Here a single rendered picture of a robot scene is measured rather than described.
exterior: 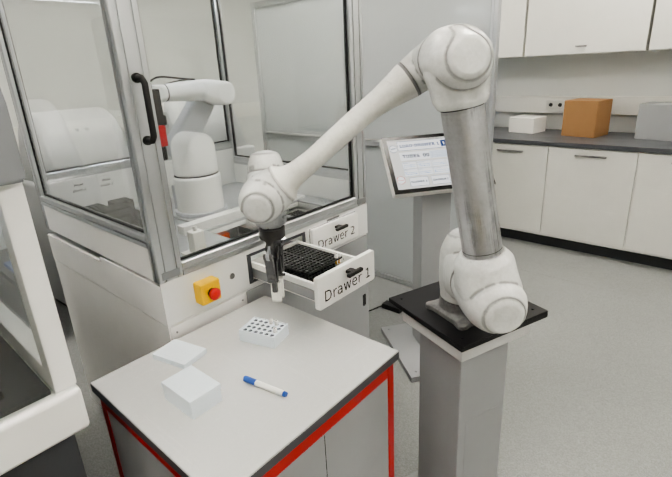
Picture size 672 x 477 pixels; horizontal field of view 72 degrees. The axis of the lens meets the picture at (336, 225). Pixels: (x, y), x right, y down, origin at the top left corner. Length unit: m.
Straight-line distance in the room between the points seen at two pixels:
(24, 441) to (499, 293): 1.07
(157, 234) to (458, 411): 1.06
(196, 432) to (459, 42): 1.02
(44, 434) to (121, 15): 0.98
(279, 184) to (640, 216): 3.31
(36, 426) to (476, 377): 1.16
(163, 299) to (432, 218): 1.42
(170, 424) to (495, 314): 0.81
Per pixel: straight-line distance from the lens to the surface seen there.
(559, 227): 4.22
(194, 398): 1.20
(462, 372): 1.51
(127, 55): 1.37
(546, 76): 4.81
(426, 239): 2.43
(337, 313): 2.11
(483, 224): 1.17
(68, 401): 1.19
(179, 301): 1.53
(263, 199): 1.06
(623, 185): 4.03
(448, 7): 2.97
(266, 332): 1.42
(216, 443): 1.15
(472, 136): 1.11
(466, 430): 1.67
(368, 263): 1.60
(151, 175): 1.40
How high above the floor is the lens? 1.53
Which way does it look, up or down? 19 degrees down
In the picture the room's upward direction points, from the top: 3 degrees counter-clockwise
